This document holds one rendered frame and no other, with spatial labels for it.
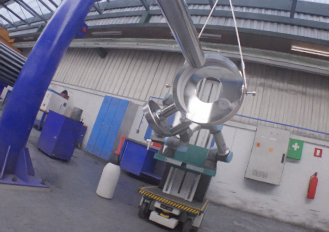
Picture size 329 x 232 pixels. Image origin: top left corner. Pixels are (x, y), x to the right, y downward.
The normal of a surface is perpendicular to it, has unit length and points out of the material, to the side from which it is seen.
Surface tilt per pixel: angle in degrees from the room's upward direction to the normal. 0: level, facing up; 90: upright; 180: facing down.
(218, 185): 90
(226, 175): 90
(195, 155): 90
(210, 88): 90
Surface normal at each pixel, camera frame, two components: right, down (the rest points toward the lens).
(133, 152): -0.35, -0.36
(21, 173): 0.01, -0.25
